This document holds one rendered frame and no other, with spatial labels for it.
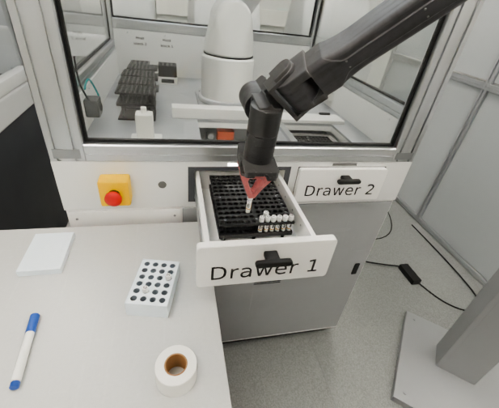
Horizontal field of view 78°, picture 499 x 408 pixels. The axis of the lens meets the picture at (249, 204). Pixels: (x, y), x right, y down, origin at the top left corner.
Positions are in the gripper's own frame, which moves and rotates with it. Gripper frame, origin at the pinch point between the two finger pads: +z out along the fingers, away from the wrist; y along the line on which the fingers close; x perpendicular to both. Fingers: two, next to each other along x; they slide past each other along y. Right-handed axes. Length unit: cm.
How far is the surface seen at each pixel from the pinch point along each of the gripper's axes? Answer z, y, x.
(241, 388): 98, -8, -9
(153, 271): 18.7, -5.3, 20.9
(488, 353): 71, -15, -105
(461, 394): 91, -23, -100
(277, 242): 3.7, -10.7, -4.1
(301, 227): 10.6, -0.6, -13.9
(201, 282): 13.2, -12.6, 10.6
